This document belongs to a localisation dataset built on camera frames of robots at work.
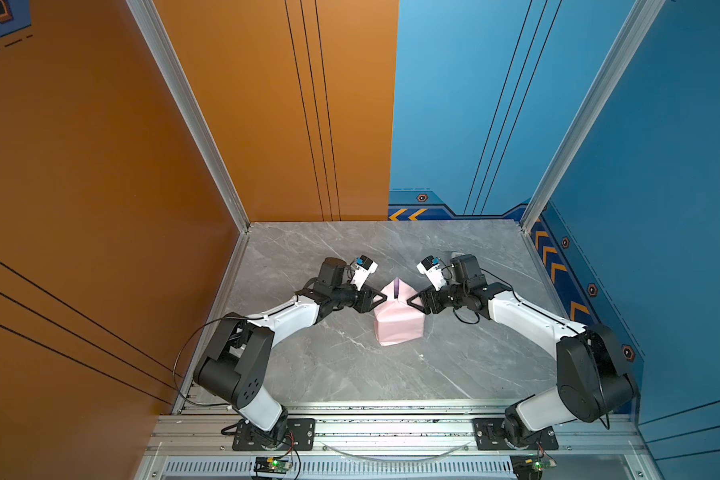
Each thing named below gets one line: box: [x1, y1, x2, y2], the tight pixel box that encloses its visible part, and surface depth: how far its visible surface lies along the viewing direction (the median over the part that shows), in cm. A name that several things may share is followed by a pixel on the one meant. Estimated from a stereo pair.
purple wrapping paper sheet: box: [374, 277, 425, 347], surface depth 84 cm
